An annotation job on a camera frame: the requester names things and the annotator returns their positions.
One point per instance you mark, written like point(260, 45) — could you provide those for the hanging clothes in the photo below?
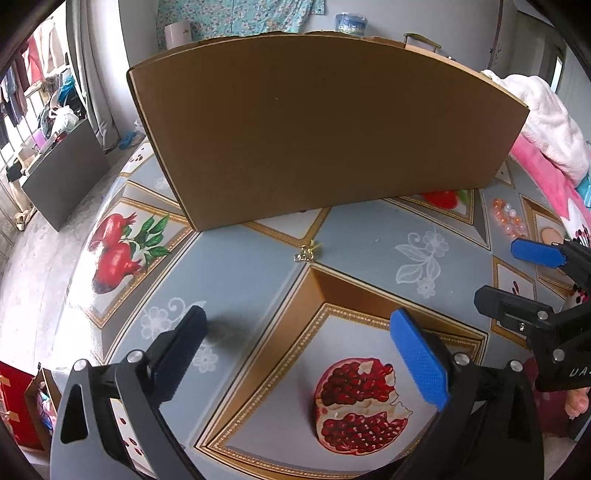
point(24, 71)

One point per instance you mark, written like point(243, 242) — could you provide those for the blue water jug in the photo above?
point(351, 24)

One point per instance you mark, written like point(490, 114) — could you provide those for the brown cardboard box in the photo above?
point(247, 128)

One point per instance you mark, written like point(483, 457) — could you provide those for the red box on floor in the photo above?
point(14, 383)

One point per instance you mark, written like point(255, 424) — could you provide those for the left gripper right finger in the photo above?
point(486, 425)

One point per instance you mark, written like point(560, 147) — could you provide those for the grey cabinet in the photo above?
point(60, 179)

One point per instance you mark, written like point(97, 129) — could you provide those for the grey curtain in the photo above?
point(84, 67)

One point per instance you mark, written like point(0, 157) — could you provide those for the fruit pattern bed sheet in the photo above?
point(298, 377)

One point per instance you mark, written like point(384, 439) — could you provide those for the small cardboard box on floor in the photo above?
point(42, 398)

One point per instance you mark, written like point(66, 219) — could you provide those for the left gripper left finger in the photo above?
point(109, 424)

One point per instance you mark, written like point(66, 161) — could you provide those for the pink rolled mat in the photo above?
point(177, 34)

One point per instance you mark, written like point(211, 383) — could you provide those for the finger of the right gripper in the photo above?
point(571, 257)
point(531, 320)

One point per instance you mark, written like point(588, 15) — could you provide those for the pink floral blanket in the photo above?
point(558, 190)

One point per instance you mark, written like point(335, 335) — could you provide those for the floral cloth on wall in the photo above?
point(225, 18)

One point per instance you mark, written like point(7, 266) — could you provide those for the white fluffy blanket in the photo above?
point(549, 126)

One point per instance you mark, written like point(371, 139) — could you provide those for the person right hand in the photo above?
point(577, 402)

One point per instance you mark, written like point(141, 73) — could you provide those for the wooden chair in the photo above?
point(421, 41)

